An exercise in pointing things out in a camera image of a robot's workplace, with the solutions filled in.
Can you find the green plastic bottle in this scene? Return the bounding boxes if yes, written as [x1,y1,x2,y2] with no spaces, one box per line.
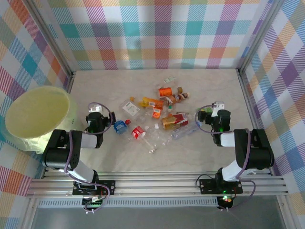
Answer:
[196,106,213,115]

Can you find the blue label plastic bottle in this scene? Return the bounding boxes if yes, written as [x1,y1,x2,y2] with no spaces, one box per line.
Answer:
[113,120,127,134]

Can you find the clear white-label bottle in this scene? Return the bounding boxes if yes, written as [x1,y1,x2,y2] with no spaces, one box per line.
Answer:
[119,100,147,122]

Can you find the clear water bottle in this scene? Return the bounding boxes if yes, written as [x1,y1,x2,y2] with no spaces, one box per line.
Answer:
[171,120,203,140]

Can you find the red label cola bottle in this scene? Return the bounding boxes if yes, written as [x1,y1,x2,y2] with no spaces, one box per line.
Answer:
[125,118,159,155]

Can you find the brown white label bottle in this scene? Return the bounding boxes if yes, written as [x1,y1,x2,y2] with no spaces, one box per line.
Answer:
[163,92,192,105]

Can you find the yellow orange juice bottle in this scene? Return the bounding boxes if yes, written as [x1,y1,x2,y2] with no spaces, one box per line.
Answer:
[130,96,165,108]

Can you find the crushed orange barcode-label bottle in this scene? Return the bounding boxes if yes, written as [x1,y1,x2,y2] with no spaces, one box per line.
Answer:
[146,107,163,120]

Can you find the clear bottle plain orange label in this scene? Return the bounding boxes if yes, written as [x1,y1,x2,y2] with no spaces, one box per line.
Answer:
[156,86,174,96]

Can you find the crushed clear white-cap bottle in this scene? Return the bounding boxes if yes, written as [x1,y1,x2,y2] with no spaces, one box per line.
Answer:
[144,123,173,146]

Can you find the pale yellow plastic bin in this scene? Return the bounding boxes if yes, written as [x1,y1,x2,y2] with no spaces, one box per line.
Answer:
[0,85,79,153]

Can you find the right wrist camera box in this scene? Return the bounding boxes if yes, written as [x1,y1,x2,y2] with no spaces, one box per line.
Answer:
[211,101,225,117]

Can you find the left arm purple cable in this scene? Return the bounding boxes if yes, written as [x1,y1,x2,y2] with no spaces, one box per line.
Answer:
[63,102,115,213]

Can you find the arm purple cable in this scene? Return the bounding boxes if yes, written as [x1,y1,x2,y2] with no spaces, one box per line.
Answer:
[63,102,115,213]
[194,104,256,212]

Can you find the aluminium side rail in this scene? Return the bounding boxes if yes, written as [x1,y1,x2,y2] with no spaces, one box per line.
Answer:
[237,69,275,176]
[62,71,76,94]

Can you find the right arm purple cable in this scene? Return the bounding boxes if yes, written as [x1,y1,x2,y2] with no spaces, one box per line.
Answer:
[194,104,256,212]

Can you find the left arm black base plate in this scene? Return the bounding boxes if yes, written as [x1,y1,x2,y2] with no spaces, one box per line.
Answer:
[72,180,117,197]

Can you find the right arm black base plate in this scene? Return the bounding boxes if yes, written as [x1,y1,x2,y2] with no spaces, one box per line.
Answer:
[199,177,244,195]

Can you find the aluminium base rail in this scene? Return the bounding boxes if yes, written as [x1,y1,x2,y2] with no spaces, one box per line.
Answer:
[25,170,289,199]

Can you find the aluminium frame post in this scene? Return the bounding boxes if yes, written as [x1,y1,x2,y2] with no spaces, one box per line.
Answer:
[237,0,285,75]
[28,0,74,81]

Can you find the grey slotted cable duct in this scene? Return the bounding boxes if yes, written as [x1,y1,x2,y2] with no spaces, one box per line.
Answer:
[37,199,219,208]

